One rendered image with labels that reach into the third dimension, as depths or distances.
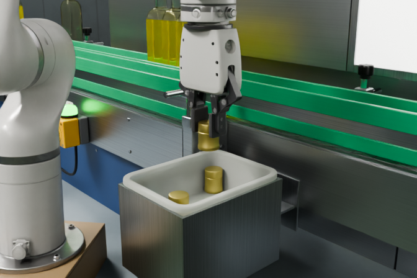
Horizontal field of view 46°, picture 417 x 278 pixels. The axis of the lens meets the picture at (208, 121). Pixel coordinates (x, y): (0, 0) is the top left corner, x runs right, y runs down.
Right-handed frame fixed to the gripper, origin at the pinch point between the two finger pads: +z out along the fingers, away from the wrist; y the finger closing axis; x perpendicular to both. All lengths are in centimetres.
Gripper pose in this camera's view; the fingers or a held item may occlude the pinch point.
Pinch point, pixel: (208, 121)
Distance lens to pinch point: 79.4
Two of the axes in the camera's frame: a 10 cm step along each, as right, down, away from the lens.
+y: -6.8, -2.0, 7.1
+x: -7.3, 1.8, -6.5
